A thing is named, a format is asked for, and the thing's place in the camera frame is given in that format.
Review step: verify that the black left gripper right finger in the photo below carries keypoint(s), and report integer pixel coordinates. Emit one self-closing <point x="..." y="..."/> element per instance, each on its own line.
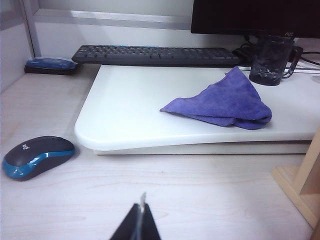
<point x="148" y="225"/>

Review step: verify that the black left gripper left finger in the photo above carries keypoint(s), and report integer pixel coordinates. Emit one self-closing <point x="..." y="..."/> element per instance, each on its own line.
<point x="128" y="225"/>

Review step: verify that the white raised desk platform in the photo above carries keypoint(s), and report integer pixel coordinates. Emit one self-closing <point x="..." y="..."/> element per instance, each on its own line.
<point x="130" y="110"/>

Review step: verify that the purple microfibre cloth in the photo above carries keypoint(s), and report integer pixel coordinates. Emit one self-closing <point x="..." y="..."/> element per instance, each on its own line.
<point x="225" y="105"/>

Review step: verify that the black computer keyboard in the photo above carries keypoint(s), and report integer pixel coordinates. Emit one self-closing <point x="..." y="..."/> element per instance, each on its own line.
<point x="155" y="55"/>

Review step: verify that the blue and black wrist rest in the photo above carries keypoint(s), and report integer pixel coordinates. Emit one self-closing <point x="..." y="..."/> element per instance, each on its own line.
<point x="50" y="65"/>

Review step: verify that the dark glass mug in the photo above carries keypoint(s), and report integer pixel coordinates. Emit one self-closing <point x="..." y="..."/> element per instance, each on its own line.
<point x="268" y="62"/>

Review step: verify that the black computer monitor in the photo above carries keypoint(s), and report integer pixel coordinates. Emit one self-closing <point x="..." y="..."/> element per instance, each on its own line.
<point x="255" y="17"/>

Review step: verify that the aluminium partition frame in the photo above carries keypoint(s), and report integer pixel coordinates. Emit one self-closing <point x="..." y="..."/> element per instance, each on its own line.
<point x="100" y="17"/>

